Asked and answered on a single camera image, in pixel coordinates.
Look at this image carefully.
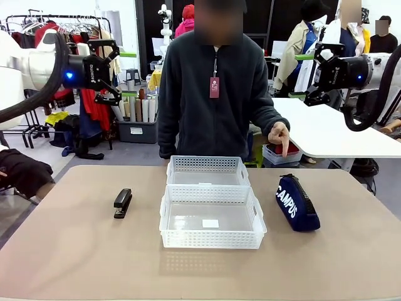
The navy CAMPUS pencil case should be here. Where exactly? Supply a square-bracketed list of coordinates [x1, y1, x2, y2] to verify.
[274, 174, 321, 232]

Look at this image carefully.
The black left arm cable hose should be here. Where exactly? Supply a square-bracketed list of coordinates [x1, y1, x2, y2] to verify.
[0, 31, 73, 125]

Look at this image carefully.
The grey stool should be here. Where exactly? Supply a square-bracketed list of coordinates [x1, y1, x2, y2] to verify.
[125, 68, 140, 87]

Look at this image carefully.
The yellow cloth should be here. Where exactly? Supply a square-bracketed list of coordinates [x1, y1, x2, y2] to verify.
[44, 112, 69, 126]

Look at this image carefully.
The black clothes pile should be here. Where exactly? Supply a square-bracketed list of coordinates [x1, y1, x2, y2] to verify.
[49, 114, 106, 161]

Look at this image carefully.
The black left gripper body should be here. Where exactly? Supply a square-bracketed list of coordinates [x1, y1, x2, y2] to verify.
[64, 55, 113, 91]

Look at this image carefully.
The skin-coloured mannequin part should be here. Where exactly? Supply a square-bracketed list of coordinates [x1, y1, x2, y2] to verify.
[379, 119, 401, 139]

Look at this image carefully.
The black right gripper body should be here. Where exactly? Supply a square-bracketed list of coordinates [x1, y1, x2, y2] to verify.
[325, 55, 370, 91]

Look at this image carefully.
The grey storage bin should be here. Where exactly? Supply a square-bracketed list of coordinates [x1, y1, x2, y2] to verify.
[117, 117, 159, 144]

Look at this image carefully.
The red hanging dress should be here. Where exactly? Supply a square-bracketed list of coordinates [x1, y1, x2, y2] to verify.
[80, 88, 113, 132]

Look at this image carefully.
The seated person in black clothes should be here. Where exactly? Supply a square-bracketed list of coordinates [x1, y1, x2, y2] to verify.
[0, 149, 56, 201]

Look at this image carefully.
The person in red hood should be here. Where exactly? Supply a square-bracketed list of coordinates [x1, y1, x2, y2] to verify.
[174, 4, 195, 39]

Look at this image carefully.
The person in dark fleece jacket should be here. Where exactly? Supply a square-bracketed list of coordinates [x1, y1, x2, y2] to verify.
[157, 0, 291, 161]

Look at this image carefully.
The red tag on lanyard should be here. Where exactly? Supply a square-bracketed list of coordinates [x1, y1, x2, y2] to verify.
[209, 53, 221, 100]

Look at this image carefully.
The green frame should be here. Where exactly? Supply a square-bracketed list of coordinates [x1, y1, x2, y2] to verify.
[249, 147, 266, 168]

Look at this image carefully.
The white crate with red cloth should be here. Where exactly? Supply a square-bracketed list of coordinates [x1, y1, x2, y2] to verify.
[262, 142, 304, 167]

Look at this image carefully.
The grey paper roll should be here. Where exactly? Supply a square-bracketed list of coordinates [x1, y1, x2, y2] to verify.
[128, 95, 137, 122]

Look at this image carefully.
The white photo reflector panel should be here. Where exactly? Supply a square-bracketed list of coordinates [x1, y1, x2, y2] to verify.
[375, 90, 401, 126]

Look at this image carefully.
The person in white navy top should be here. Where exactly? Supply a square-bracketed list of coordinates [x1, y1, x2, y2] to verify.
[325, 0, 366, 58]

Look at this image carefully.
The slanted white paper roll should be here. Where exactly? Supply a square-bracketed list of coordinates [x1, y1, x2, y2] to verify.
[109, 103, 125, 122]

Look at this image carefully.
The white perforated plastic basket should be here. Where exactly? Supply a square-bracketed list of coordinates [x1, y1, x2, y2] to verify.
[165, 155, 251, 188]
[159, 184, 268, 250]

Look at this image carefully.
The person in black shirt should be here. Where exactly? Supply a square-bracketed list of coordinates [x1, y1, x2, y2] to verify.
[369, 15, 398, 54]

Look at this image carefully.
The person's left hand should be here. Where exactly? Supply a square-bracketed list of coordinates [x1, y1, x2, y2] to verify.
[268, 122, 291, 159]

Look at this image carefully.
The mannequin with beige coat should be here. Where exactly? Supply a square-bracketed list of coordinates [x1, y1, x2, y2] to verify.
[273, 0, 328, 92]

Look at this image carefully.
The white work table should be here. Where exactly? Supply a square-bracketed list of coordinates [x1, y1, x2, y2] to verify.
[271, 97, 401, 159]

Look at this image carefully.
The black stapler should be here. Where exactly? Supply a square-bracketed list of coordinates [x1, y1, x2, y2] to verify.
[113, 187, 133, 219]

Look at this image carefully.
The black cable bundle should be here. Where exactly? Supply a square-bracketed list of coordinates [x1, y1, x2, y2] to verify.
[350, 158, 378, 196]

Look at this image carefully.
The black clothes rack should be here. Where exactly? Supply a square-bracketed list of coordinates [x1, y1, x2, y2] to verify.
[4, 9, 114, 151]

